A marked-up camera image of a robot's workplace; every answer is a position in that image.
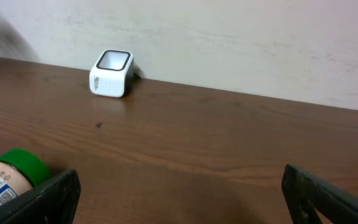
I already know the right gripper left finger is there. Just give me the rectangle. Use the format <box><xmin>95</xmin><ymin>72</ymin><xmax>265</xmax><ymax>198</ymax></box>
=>
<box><xmin>0</xmin><ymin>169</ymin><xmax>81</xmax><ymax>224</ymax></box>

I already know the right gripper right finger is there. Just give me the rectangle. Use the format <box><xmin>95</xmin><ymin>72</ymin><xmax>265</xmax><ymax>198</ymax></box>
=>
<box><xmin>282</xmin><ymin>164</ymin><xmax>358</xmax><ymax>224</ymax></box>

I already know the green lid jar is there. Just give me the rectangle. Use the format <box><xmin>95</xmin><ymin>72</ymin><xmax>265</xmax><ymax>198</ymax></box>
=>
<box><xmin>0</xmin><ymin>149</ymin><xmax>51</xmax><ymax>206</ymax></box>

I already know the white barcode scanner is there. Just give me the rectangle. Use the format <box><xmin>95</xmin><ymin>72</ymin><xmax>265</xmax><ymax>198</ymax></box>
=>
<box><xmin>89</xmin><ymin>50</ymin><xmax>134</xmax><ymax>98</ymax></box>

